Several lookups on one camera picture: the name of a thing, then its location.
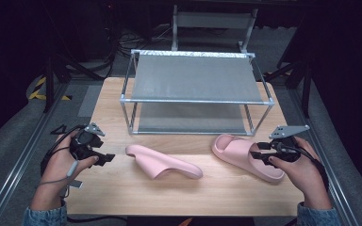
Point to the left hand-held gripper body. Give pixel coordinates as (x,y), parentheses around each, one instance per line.
(86,146)

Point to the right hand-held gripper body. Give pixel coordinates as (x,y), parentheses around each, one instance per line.
(286,150)

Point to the pink slipper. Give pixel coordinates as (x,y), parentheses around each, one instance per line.
(157,161)
(232,150)

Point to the metal shoe rack grey shelves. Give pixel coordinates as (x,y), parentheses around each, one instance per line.
(194,78)

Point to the person's right hand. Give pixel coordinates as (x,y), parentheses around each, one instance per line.
(304,172)

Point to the person's left hand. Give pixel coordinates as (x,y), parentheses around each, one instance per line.
(58,166)

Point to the black tripod stand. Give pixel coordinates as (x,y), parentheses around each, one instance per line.
(49,81)
(304,84)

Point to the orange strip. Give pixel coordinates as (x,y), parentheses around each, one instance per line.
(185,222)

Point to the grey metal frame chair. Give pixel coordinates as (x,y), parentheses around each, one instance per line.
(213,20)

